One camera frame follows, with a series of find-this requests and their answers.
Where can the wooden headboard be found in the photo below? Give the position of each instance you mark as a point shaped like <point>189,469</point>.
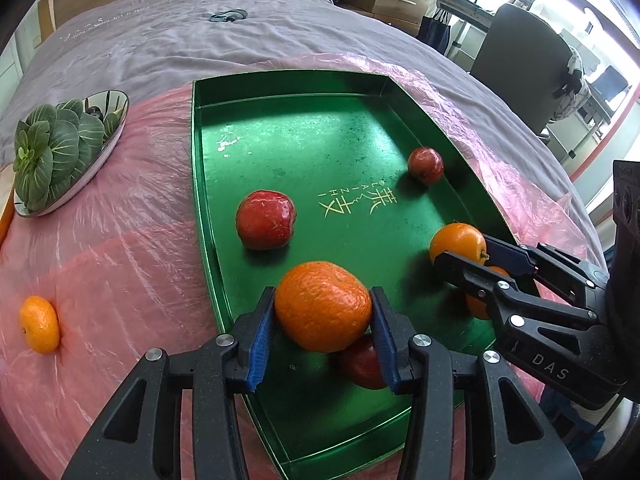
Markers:
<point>50,15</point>

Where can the blue trouser leg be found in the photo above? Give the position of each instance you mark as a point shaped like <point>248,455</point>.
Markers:
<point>560,410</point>

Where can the grey chair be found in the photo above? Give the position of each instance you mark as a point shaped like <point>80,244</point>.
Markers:
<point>520,55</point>

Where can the orange rimmed plate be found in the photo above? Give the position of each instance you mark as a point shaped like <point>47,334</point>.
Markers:
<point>4,210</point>

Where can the orange mandarin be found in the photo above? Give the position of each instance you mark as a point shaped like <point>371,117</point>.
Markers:
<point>40,324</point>
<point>475,307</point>
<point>455,240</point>
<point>322,305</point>

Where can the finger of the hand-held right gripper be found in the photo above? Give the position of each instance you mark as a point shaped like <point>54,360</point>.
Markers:
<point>465,272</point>
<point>510,257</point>

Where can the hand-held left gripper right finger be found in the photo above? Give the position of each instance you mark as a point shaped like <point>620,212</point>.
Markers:
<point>385,350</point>

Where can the green bok choy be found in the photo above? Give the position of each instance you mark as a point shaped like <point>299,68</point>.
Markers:
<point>50,150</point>

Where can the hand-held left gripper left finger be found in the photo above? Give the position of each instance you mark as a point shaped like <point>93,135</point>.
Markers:
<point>260,350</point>

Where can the small red apple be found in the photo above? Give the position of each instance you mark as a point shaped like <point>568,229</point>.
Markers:
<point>362,365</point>
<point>265,220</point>
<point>425,165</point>

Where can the dark blue bag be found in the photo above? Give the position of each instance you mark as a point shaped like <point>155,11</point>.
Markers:
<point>435,32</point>

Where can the shiny metal plate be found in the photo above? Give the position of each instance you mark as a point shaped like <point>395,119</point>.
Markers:
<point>105,104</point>

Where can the pink plastic sheet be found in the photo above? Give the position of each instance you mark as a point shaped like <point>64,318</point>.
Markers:
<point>125,240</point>

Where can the green metal tray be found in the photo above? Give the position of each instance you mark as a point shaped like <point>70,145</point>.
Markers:
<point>325,150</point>

